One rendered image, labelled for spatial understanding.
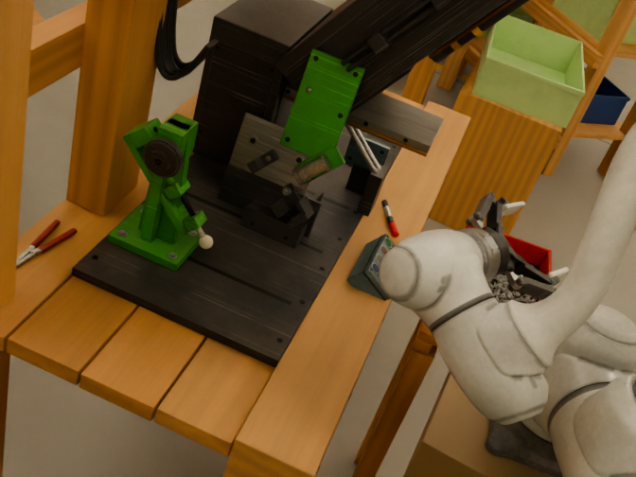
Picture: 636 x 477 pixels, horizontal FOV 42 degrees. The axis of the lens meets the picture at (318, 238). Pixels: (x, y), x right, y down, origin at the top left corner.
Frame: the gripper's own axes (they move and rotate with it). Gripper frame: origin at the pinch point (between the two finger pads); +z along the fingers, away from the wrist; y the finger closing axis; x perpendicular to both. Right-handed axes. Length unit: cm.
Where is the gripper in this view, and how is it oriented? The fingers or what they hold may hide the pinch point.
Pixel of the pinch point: (537, 240)
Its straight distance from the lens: 146.0
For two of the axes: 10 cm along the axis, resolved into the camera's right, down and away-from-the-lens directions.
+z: 6.5, -1.1, 7.5
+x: -5.9, 5.4, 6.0
